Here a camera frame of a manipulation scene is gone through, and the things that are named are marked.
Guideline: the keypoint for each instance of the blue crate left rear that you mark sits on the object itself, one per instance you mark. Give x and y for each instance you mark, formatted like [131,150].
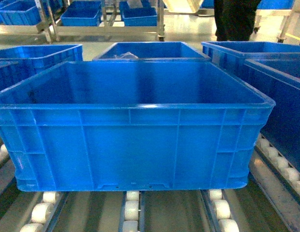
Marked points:
[21,62]

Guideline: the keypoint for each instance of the large blue plastic crate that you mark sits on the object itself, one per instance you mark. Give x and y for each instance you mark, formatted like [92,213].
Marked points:
[132,125]

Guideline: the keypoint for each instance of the white roller track far right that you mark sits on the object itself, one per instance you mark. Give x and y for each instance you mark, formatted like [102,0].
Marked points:
[279,162]

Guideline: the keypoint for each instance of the white roller track far left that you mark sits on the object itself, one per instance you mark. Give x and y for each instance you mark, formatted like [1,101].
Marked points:
[4,155]

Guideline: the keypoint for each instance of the person in black trousers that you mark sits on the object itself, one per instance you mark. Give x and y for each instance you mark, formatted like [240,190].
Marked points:
[234,19]

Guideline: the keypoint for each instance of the steel trolley rack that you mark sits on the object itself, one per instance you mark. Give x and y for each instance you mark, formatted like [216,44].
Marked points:
[52,28]

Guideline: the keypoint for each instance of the blue crate on trolley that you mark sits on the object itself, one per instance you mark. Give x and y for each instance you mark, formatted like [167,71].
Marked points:
[83,13]
[146,16]

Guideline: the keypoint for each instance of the blue crate right front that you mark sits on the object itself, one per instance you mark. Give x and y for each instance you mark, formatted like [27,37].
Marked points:
[280,80]

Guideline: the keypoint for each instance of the white roller track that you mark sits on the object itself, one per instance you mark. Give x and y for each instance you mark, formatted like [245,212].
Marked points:
[279,162]
[131,211]
[222,211]
[41,212]
[4,155]

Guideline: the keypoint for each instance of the blue crate on trolley left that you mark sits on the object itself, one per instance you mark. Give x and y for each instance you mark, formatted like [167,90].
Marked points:
[83,13]

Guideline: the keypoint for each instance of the steel roller shelf frame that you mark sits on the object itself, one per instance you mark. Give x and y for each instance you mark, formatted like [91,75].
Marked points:
[267,204]

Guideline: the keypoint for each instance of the blue crate centre rear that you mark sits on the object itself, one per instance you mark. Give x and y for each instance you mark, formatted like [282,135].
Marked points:
[151,51]

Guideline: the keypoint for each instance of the blue crate right rear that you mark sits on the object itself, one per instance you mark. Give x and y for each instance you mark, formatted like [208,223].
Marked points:
[232,55]

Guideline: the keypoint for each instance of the white roller track middle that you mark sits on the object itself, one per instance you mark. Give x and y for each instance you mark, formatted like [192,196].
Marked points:
[131,211]

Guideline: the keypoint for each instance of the blue crate far left background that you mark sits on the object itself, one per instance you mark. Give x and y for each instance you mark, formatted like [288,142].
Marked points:
[20,13]

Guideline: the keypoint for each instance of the blue crate on trolley right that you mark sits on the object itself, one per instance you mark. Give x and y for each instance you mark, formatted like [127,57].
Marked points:
[146,16]

